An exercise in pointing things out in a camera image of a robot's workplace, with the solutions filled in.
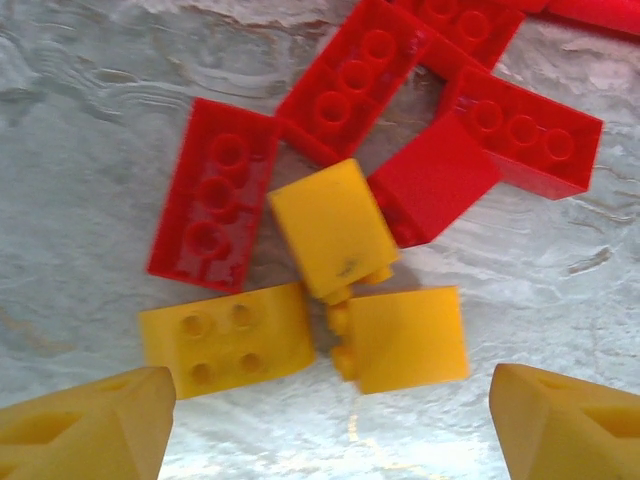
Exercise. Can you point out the small red lego brick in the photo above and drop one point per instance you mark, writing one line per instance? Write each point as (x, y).
(430, 180)

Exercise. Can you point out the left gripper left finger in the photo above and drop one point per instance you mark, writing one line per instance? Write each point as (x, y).
(100, 435)

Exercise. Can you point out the red three-compartment plastic container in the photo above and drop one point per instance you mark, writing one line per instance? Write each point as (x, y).
(600, 15)

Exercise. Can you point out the yellow lego brick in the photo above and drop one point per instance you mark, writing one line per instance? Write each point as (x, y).
(330, 225)
(225, 340)
(410, 340)

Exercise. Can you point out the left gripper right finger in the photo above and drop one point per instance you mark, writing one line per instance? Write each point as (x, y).
(565, 440)

